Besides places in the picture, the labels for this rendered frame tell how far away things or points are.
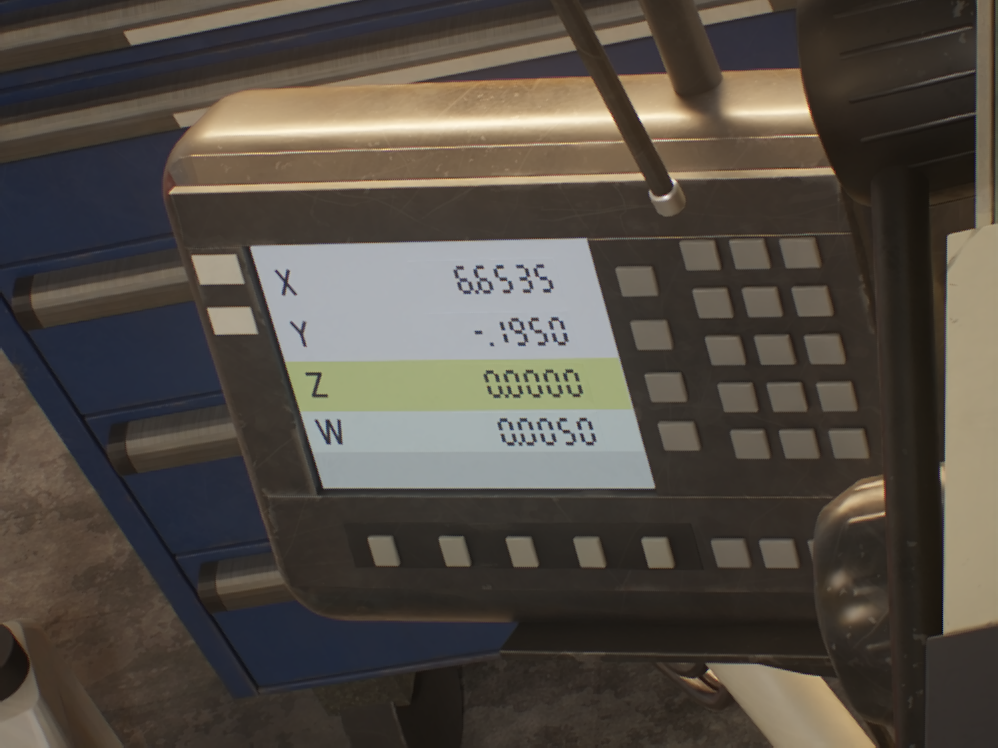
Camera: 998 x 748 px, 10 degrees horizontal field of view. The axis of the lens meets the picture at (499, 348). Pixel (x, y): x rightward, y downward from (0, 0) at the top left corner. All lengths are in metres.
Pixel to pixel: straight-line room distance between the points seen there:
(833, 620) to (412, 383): 0.86
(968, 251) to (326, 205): 1.01
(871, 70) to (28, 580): 2.76
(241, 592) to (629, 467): 1.35
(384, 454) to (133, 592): 1.77
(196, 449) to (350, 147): 1.25
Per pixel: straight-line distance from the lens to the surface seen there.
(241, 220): 2.30
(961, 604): 1.21
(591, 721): 3.84
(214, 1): 3.22
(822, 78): 1.43
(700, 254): 2.21
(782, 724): 2.46
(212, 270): 2.32
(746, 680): 2.46
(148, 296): 3.41
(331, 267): 2.29
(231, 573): 3.62
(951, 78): 1.42
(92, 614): 4.10
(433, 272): 2.27
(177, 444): 3.52
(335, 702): 3.78
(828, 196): 2.17
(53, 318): 3.44
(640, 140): 1.60
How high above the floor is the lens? 2.74
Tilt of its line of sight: 42 degrees down
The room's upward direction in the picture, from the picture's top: 30 degrees counter-clockwise
